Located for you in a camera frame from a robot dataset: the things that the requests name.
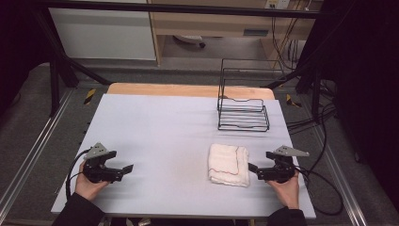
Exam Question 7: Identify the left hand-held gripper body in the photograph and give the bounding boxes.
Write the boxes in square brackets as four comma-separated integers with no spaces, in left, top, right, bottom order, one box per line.
[82,142,124,184]

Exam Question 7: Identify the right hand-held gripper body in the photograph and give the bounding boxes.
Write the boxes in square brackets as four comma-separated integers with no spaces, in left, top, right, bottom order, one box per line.
[257,144,311,185]

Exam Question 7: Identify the person's left hand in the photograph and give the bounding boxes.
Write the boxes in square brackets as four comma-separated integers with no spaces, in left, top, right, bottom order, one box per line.
[74,161,109,202]

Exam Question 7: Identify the person's right hand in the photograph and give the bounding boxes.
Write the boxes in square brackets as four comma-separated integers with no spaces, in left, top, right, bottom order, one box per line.
[267,170,301,210]

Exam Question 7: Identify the white folded towel red stitching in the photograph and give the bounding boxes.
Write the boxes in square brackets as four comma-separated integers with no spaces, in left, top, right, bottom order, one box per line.
[207,142,251,188]

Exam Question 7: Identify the pale table cover sheet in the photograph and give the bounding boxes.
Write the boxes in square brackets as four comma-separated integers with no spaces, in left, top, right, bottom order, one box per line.
[50,92,317,220]

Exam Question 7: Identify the wooden table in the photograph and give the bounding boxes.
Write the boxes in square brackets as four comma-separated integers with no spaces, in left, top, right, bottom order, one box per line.
[106,82,277,101]

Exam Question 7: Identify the black metal stand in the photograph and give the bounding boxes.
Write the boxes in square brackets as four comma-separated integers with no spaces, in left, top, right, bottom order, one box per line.
[265,18,326,124]
[33,6,113,118]

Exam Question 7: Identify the dark curtain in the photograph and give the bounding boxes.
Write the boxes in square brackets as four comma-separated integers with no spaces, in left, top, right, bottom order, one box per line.
[321,0,399,215]
[0,0,53,114]

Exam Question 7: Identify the white cabinet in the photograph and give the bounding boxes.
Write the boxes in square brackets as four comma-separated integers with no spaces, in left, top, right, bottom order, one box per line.
[48,7,157,61]

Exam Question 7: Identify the white chair base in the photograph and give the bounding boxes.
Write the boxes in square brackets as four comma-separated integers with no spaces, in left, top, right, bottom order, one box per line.
[172,34,207,50]

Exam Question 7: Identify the light wooden desk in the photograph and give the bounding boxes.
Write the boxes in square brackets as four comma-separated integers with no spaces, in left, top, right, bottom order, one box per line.
[146,0,325,70]

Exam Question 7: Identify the white power strip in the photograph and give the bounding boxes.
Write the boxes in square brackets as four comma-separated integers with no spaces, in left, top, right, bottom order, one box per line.
[264,0,292,10]

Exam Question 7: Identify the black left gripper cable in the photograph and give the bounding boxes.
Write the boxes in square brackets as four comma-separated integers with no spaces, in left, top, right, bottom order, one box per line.
[65,148,92,201]

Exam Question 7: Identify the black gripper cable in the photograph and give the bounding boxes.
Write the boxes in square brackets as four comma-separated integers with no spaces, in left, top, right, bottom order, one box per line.
[65,148,92,201]
[294,165,344,218]

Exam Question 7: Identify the black floor cables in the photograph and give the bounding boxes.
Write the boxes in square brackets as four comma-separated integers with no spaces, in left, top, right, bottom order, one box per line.
[286,79,339,137]

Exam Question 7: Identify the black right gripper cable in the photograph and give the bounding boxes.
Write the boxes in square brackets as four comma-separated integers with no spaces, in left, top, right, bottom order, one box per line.
[294,165,344,218]

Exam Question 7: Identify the black wire rack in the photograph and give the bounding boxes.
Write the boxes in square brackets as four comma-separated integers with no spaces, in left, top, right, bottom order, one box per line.
[216,57,271,133]

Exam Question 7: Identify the aluminium floor rail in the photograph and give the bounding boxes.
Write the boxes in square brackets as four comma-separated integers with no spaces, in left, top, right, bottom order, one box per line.
[312,124,399,226]
[0,89,75,218]

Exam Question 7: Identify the hanging desk cables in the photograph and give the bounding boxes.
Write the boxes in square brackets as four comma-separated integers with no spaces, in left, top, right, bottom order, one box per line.
[270,0,312,71]

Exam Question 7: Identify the black metal frame bar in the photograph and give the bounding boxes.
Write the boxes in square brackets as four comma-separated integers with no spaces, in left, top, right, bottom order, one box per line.
[31,0,330,21]

